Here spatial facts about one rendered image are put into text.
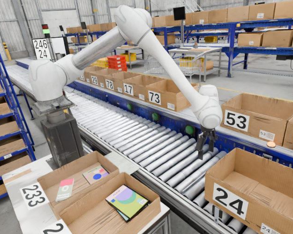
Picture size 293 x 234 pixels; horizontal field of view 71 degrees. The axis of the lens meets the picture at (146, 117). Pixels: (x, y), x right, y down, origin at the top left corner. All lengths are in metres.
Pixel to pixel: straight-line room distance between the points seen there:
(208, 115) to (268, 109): 0.81
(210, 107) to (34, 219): 1.02
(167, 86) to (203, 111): 1.26
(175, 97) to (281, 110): 0.74
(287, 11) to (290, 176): 5.07
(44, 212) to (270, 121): 1.33
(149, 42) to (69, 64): 0.58
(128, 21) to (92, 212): 0.95
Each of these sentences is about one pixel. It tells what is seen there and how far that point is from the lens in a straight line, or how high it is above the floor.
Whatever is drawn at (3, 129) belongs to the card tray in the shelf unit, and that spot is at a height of 0.79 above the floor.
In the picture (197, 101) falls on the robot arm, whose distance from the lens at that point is 0.96.
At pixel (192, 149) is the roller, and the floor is 0.74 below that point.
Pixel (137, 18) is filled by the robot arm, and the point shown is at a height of 1.62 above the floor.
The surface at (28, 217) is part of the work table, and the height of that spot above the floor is 0.75.
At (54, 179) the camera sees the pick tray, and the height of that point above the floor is 0.79.
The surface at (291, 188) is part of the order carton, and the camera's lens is 1.26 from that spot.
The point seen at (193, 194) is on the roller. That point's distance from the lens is 1.20.
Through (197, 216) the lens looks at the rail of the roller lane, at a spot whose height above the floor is 0.72.
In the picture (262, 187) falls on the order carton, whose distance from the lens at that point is 1.30.
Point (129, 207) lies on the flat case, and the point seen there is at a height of 0.80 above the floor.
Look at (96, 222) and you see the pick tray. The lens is 1.12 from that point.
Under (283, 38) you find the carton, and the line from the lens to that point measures 5.75.
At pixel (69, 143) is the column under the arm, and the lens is 1.44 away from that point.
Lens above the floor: 1.60
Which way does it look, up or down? 25 degrees down
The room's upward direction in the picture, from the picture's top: 6 degrees counter-clockwise
